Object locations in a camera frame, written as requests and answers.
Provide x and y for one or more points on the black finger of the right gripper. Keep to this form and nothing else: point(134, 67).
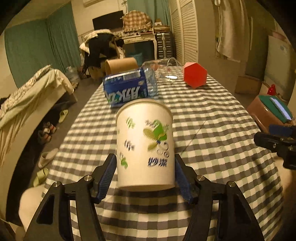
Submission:
point(279, 140)

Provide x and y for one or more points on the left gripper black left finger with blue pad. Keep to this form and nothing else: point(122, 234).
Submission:
point(52, 219)

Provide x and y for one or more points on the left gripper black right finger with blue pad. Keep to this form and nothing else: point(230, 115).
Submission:
point(235, 218)

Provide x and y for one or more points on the white printed paper cup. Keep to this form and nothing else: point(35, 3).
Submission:
point(145, 146)

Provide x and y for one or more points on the clear glass cup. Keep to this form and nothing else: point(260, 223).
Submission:
point(170, 69)

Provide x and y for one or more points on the green book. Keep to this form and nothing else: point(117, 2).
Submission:
point(277, 107)

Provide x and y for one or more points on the red small bottle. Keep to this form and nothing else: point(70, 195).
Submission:
point(272, 90)

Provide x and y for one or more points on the green slipper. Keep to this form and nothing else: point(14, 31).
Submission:
point(41, 176)

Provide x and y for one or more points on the cardboard box on floor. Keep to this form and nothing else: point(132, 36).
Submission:
point(248, 85)

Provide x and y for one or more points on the white slipper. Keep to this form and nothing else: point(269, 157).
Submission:
point(47, 157)

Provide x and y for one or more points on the grey white checkered tablecloth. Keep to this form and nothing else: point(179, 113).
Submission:
point(213, 133)

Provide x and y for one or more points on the red white sneaker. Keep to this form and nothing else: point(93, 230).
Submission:
point(45, 134)

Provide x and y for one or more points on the hanging white towel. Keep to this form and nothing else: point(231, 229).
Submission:
point(234, 33)

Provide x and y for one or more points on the red hexagonal box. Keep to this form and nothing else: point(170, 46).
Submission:
point(194, 74)

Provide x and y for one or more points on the bed with beige sheets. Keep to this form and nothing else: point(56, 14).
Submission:
point(20, 115)

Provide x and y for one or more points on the black suitcase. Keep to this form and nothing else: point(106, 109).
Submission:
point(165, 45)

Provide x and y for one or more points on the clear plastic water bottle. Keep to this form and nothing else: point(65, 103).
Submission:
point(150, 68)

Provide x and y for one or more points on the blue snack package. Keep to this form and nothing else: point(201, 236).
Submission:
point(125, 87)

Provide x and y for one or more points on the white louvered door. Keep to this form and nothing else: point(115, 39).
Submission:
point(185, 30)

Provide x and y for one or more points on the brown cardboard tube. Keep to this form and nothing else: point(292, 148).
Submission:
point(116, 66)

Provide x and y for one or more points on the green curtain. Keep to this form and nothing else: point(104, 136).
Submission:
point(33, 45)

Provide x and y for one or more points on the chair piled with clothes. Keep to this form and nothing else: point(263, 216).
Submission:
point(97, 47)

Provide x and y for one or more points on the white desk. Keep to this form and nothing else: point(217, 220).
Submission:
point(142, 37)

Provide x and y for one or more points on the plaid blanket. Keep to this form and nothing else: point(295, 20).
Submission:
point(136, 21)

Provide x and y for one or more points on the black monitor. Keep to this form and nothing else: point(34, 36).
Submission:
point(109, 21)

